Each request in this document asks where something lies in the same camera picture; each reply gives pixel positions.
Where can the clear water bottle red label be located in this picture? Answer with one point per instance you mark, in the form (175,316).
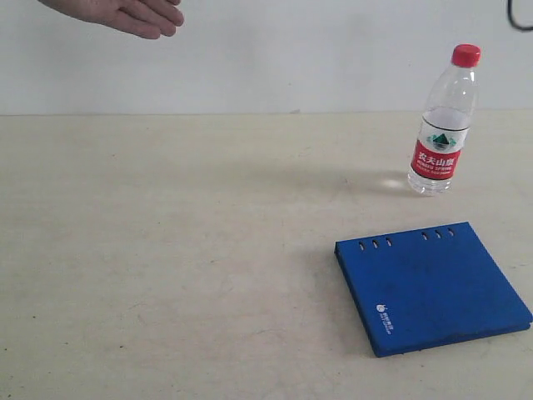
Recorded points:
(445,123)

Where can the blue ring binder notebook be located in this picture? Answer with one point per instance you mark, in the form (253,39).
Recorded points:
(427,288)

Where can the person's open hand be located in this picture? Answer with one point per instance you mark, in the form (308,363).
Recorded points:
(147,19)

